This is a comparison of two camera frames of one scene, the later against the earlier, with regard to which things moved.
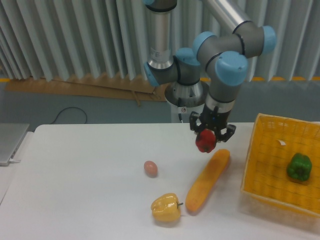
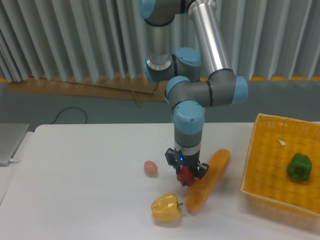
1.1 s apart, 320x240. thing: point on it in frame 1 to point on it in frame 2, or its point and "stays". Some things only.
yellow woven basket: (274, 139) stays
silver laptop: (11, 136) stays
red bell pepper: (205, 140) to (185, 177)
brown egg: (150, 168) stays
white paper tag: (282, 143) stays
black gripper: (212, 119) to (192, 161)
